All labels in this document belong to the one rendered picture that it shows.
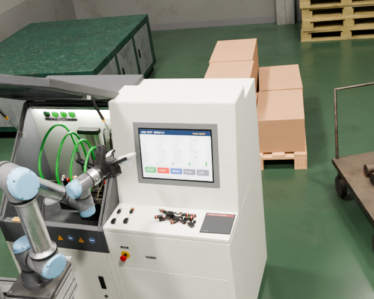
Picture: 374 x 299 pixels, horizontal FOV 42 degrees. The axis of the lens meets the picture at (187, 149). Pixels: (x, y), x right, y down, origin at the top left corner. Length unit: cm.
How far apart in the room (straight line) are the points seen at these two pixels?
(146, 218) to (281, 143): 221
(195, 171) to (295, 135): 211
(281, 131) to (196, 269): 219
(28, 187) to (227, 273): 116
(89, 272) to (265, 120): 225
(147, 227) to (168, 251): 17
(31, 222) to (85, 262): 95
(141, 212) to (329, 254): 163
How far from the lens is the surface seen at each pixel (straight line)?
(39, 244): 212
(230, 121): 245
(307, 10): 784
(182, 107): 250
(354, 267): 372
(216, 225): 254
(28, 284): 238
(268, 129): 452
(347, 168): 416
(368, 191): 391
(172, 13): 926
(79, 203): 222
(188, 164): 258
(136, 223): 265
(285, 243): 388
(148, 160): 266
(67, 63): 576
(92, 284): 307
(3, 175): 198
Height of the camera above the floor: 259
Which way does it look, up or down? 30 degrees down
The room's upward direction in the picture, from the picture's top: 9 degrees counter-clockwise
